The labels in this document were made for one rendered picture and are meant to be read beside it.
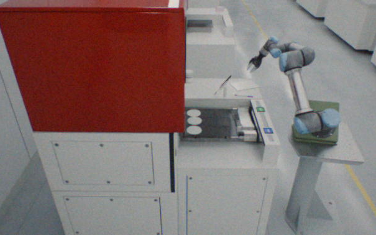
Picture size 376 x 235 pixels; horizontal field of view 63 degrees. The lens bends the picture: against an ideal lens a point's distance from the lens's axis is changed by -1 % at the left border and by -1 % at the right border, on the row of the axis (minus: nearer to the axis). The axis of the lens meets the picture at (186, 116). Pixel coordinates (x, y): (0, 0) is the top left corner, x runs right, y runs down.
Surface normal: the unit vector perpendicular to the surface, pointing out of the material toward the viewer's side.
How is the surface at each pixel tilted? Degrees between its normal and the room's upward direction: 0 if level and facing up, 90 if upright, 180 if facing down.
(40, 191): 0
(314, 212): 90
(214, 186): 90
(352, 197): 0
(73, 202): 90
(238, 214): 90
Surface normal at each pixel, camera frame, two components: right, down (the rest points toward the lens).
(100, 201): -0.01, 0.54
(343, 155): 0.00, -0.84
